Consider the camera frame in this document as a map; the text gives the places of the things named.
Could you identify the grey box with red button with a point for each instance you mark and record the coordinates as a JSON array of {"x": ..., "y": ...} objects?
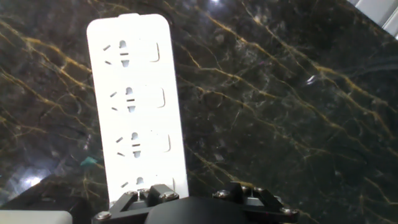
[{"x": 34, "y": 217}]

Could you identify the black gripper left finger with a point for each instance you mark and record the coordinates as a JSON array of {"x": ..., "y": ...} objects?
[{"x": 130, "y": 207}]

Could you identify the black marble pattern mat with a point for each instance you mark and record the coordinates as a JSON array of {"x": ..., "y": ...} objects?
[{"x": 280, "y": 124}]

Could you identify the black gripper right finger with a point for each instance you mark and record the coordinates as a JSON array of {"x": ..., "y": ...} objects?
[{"x": 264, "y": 208}]

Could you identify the white four-outlet power strip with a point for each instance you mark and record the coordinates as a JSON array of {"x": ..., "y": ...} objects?
[{"x": 143, "y": 118}]

